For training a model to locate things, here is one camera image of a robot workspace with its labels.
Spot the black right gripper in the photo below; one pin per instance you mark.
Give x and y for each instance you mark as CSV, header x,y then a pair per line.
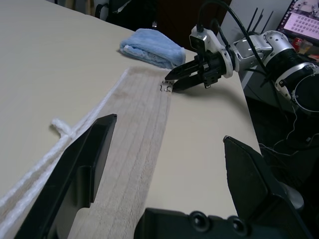
x,y
211,67

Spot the dark brown cabinet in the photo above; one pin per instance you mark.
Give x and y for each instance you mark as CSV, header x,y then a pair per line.
x,y
179,15

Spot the computer monitor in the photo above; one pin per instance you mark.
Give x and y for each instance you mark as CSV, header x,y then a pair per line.
x,y
304,22

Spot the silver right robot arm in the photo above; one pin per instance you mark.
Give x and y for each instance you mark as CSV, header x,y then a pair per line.
x,y
279,47

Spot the beige towel with white trim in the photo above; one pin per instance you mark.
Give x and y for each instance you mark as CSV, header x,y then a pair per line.
x,y
139,119

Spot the grey metal case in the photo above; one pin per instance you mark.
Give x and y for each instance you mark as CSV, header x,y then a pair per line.
x,y
249,82

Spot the black office chair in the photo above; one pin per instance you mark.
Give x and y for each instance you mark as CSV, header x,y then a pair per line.
x,y
124,12

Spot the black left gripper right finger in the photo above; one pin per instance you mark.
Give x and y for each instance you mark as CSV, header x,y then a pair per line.
x,y
251,184

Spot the folded blue towel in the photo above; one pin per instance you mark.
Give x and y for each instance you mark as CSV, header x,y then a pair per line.
x,y
152,47

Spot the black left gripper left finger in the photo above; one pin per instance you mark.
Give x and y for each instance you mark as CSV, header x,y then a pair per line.
x,y
74,169

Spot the red can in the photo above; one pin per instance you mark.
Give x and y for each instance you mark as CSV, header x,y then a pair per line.
x,y
297,43

